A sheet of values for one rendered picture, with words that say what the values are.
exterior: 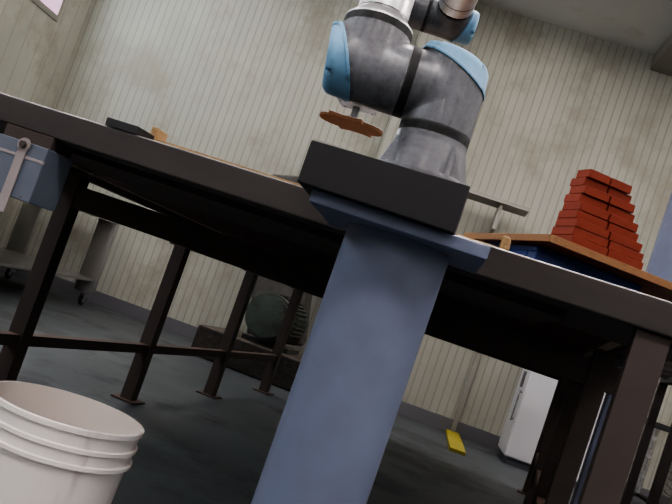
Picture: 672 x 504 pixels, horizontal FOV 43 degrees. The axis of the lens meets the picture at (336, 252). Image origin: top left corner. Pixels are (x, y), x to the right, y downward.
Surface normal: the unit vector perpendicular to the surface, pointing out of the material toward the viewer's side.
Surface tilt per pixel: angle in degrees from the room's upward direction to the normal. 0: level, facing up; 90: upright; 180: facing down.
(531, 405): 90
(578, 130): 90
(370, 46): 83
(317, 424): 90
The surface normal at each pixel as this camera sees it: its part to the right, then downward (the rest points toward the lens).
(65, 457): 0.33, 0.11
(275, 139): -0.11, -0.10
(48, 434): 0.12, 0.03
